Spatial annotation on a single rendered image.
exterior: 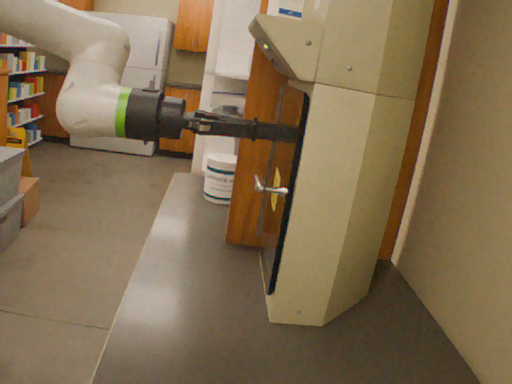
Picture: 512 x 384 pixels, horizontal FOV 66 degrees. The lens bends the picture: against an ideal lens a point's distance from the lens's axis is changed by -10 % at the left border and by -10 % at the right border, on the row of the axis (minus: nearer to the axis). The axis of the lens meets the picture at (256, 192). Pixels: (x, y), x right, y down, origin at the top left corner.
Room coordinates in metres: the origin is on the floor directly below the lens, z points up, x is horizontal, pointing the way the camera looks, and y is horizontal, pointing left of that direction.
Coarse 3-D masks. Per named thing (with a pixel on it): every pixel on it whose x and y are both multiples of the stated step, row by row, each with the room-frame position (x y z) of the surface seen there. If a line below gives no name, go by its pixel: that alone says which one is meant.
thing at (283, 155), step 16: (288, 96) 0.94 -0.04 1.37; (304, 96) 0.76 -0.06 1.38; (288, 112) 0.90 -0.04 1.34; (304, 112) 0.75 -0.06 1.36; (288, 144) 0.83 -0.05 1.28; (272, 160) 1.02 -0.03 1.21; (288, 160) 0.80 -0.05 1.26; (272, 176) 0.98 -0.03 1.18; (288, 176) 0.77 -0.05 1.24; (288, 192) 0.75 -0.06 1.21; (272, 208) 0.89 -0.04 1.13; (272, 224) 0.85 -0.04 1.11; (272, 240) 0.82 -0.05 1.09; (272, 256) 0.78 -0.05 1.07; (272, 272) 0.75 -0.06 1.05; (272, 288) 0.76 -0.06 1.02
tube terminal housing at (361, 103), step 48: (336, 0) 0.75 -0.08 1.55; (384, 0) 0.76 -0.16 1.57; (432, 0) 0.91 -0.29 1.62; (336, 48) 0.75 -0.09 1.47; (384, 48) 0.76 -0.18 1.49; (336, 96) 0.75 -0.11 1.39; (384, 96) 0.79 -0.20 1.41; (336, 144) 0.75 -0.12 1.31; (384, 144) 0.82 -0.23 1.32; (336, 192) 0.76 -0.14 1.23; (384, 192) 0.87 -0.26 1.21; (288, 240) 0.75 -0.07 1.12; (336, 240) 0.76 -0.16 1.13; (288, 288) 0.75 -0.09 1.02; (336, 288) 0.78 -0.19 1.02
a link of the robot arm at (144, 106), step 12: (132, 96) 0.73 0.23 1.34; (144, 96) 0.73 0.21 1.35; (156, 96) 0.74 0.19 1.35; (132, 108) 0.72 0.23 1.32; (144, 108) 0.72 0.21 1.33; (156, 108) 0.72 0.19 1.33; (132, 120) 0.72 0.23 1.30; (144, 120) 0.72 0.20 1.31; (156, 120) 0.73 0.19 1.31; (132, 132) 0.72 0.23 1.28; (144, 132) 0.72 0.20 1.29; (156, 132) 0.74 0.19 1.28; (144, 144) 0.76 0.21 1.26
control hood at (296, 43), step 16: (256, 16) 0.74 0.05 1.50; (272, 16) 0.74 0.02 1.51; (256, 32) 0.89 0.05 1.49; (272, 32) 0.74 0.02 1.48; (288, 32) 0.74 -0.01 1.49; (304, 32) 0.74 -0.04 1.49; (320, 32) 0.75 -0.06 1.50; (272, 48) 0.81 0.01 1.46; (288, 48) 0.74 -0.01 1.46; (304, 48) 0.75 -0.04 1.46; (288, 64) 0.75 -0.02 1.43; (304, 64) 0.75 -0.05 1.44; (304, 80) 0.75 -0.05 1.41
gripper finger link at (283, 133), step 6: (264, 126) 0.78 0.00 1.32; (270, 126) 0.78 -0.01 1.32; (276, 126) 0.78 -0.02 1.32; (282, 126) 0.78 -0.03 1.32; (288, 126) 0.78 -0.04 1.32; (276, 132) 0.78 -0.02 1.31; (282, 132) 0.78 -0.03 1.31; (288, 132) 0.78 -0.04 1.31; (258, 138) 0.78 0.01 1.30; (264, 138) 0.78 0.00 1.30; (270, 138) 0.78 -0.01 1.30; (276, 138) 0.78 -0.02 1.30; (282, 138) 0.78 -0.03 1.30; (288, 138) 0.78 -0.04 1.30
